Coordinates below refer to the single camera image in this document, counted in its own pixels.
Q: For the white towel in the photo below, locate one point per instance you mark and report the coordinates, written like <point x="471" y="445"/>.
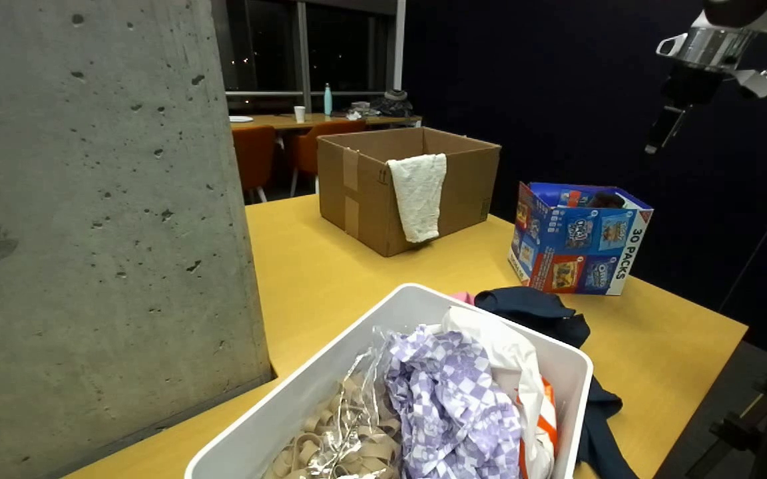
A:
<point x="418" y="196"/>

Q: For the white paper sheet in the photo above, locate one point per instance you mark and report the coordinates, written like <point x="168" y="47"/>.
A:
<point x="239" y="119"/>

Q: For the silver wrist camera bar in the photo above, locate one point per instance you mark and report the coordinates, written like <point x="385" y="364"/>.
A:
<point x="707" y="51"/>

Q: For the long wooden desk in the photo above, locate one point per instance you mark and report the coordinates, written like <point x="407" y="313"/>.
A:
<point x="346" y="121"/>

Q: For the navy blue cloth garment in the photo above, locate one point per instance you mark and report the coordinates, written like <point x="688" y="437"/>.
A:
<point x="534" y="309"/>

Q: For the crumpled tan plastic bag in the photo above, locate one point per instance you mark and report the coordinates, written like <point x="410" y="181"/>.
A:
<point x="339" y="442"/>

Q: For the brown cardboard box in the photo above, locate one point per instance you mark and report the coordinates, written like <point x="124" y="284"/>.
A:
<point x="358" y="191"/>

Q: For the white cloth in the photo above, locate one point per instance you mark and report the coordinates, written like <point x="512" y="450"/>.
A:
<point x="512" y="356"/>

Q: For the grey bag pile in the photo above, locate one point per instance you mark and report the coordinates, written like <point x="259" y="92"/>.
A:
<point x="387" y="104"/>

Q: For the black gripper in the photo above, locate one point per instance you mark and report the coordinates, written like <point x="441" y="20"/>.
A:
<point x="699" y="90"/>

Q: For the concrete pillar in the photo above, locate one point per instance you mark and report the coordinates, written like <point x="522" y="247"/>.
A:
<point x="90" y="223"/>

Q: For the white plastic washing basket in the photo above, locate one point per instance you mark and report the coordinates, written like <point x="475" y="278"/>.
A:
<point x="330" y="390"/>

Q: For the orange chair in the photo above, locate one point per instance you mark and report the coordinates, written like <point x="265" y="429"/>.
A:
<point x="311" y="151"/>
<point x="253" y="161"/>

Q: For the purple checkered cloth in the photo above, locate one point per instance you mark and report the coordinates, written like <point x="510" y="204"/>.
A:
<point x="450" y="400"/>

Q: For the orange fabric item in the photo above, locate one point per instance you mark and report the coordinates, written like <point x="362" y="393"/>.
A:
<point x="547" y="429"/>

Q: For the blue printed cardboard box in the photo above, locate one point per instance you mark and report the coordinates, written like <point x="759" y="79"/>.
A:
<point x="574" y="253"/>

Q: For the pink cloth garment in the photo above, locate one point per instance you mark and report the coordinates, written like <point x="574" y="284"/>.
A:
<point x="467" y="298"/>

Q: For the white window frame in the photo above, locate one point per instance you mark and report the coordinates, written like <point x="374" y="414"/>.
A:
<point x="397" y="43"/>

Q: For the teal water bottle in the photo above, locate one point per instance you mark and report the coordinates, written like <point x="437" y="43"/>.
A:
<point x="329" y="99"/>

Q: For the white cup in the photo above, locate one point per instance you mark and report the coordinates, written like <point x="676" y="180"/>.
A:
<point x="299" y="112"/>

